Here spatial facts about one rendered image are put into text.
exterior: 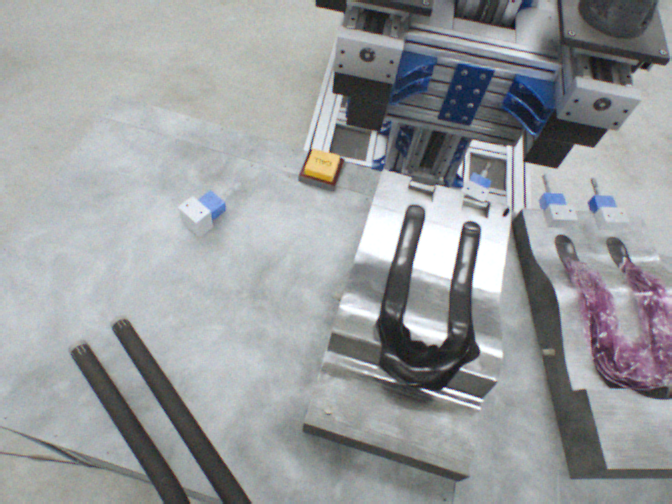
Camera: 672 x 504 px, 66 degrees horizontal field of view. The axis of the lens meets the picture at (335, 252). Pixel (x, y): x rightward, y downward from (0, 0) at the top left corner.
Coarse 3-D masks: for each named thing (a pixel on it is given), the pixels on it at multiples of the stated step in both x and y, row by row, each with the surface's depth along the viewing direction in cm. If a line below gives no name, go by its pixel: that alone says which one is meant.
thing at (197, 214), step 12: (228, 192) 102; (192, 204) 97; (204, 204) 99; (216, 204) 99; (180, 216) 99; (192, 216) 96; (204, 216) 96; (216, 216) 100; (192, 228) 99; (204, 228) 99
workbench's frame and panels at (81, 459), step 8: (16, 432) 82; (32, 440) 119; (40, 440) 82; (48, 448) 127; (56, 448) 124; (64, 448) 120; (64, 456) 134; (72, 456) 133; (80, 456) 128; (88, 456) 80; (80, 464) 146; (88, 464) 145; (96, 464) 138; (104, 464) 130; (112, 464) 80; (120, 472) 137; (128, 472) 131; (136, 472) 81; (144, 480) 137; (184, 488) 79; (192, 496) 136; (200, 496) 128; (208, 496) 79
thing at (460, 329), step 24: (408, 216) 97; (408, 240) 95; (408, 264) 92; (456, 264) 93; (408, 288) 87; (456, 288) 91; (384, 312) 83; (456, 312) 85; (384, 336) 77; (408, 336) 78; (456, 336) 82; (384, 360) 83; (408, 360) 82; (432, 360) 83; (456, 360) 82; (408, 384) 81; (432, 384) 81
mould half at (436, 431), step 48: (384, 192) 99; (384, 240) 94; (432, 240) 95; (480, 240) 96; (384, 288) 86; (432, 288) 89; (480, 288) 91; (336, 336) 80; (432, 336) 79; (480, 336) 81; (336, 384) 82; (384, 384) 83; (480, 384) 79; (336, 432) 78; (384, 432) 79; (432, 432) 79
